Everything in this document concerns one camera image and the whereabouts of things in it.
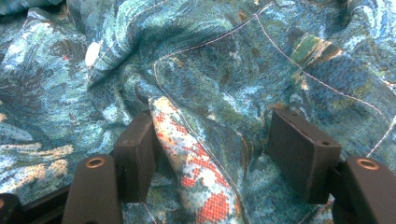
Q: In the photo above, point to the teal floral shirt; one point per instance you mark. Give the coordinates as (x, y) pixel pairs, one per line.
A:
(218, 62)

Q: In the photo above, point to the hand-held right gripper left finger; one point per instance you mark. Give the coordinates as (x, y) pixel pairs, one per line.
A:
(135, 149)

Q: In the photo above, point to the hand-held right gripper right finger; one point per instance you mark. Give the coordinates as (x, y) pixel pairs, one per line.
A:
(300, 155)

